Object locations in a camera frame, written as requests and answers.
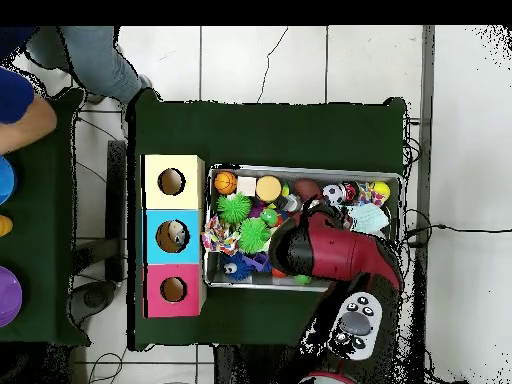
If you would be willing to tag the blue spiky ball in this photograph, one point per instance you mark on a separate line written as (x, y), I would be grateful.
(236, 267)

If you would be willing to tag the blue round object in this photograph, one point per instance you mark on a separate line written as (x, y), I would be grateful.
(6, 180)

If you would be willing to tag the grey round base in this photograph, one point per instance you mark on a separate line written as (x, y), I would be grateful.
(94, 298)

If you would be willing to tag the black flat panel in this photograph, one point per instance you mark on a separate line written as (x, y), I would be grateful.
(116, 200)

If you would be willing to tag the orange foam disc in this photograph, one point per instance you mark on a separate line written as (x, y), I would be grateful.
(268, 188)

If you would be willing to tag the orange toy basketball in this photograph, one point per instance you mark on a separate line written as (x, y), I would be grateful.
(225, 182)

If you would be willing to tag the brown toy football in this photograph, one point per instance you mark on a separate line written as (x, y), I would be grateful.
(307, 188)

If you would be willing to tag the large green spiky ball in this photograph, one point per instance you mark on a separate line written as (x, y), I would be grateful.
(254, 235)

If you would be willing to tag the yellow round object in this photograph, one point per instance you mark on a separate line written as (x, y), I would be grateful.
(4, 226)

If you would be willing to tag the neighbouring green table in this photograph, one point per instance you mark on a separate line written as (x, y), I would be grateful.
(40, 240)

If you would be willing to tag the black and white soccer ball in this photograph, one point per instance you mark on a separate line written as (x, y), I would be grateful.
(333, 194)

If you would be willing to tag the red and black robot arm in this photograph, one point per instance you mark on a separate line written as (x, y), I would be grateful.
(340, 252)

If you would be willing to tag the purple ball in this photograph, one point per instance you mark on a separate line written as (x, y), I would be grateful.
(8, 296)

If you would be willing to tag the mint green knitted cloth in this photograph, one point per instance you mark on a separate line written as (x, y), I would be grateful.
(370, 218)

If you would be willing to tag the plain wooden cube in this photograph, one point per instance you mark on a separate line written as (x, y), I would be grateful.
(246, 186)

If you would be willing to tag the dark green tablecloth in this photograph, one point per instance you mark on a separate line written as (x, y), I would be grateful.
(260, 136)

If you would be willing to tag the person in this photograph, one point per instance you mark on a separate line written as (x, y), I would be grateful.
(96, 60)

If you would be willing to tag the wooden box with three holes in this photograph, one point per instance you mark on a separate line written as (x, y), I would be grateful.
(192, 248)

